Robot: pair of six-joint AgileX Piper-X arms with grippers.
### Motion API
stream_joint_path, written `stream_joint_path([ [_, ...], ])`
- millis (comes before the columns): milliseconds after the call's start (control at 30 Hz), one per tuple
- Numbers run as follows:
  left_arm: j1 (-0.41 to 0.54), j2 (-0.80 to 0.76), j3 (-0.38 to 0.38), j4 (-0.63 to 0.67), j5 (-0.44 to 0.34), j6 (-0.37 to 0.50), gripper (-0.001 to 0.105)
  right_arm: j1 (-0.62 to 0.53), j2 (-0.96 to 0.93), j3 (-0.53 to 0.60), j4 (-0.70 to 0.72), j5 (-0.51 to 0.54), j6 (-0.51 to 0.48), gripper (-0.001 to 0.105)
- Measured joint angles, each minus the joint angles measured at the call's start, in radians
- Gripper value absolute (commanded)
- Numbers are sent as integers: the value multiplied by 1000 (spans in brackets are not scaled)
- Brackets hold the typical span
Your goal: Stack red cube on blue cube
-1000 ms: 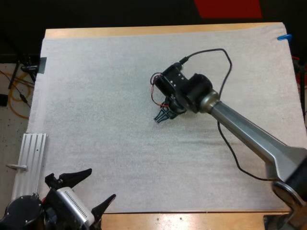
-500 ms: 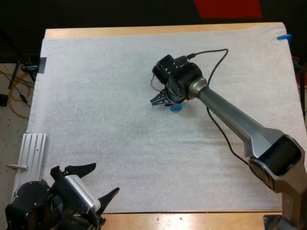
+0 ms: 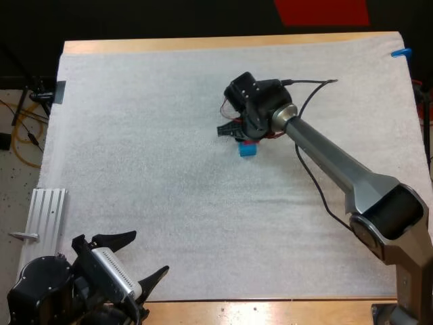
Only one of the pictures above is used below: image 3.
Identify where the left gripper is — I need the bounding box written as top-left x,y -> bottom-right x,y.
70,230 -> 170,325

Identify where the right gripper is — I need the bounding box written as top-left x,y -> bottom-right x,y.
216,113 -> 269,143

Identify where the blue cube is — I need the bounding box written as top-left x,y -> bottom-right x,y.
237,143 -> 260,158

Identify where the silver clamp lever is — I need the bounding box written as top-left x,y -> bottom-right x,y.
7,231 -> 40,242

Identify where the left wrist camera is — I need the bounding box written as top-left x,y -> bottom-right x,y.
90,246 -> 143,303

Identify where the black cable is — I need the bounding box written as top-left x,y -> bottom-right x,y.
279,78 -> 339,116
294,142 -> 355,234

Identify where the ribbed aluminium rail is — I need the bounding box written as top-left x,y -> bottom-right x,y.
19,188 -> 69,272

